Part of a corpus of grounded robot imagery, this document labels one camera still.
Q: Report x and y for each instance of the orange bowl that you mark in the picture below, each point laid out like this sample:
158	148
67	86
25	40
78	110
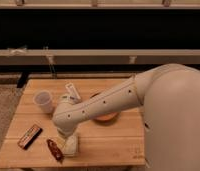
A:
107	117

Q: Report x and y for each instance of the wooden table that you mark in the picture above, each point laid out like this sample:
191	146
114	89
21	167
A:
119	144

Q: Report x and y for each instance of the white plastic cup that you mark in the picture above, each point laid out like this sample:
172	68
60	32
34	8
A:
43	100

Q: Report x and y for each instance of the white sponge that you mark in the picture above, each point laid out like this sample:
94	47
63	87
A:
70	147

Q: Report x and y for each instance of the dark red rectangular bar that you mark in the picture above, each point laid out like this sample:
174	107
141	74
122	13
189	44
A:
30	135

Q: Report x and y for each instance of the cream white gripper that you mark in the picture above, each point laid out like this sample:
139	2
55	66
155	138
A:
72	94

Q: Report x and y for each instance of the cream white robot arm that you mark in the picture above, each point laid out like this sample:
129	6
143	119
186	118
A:
170	98

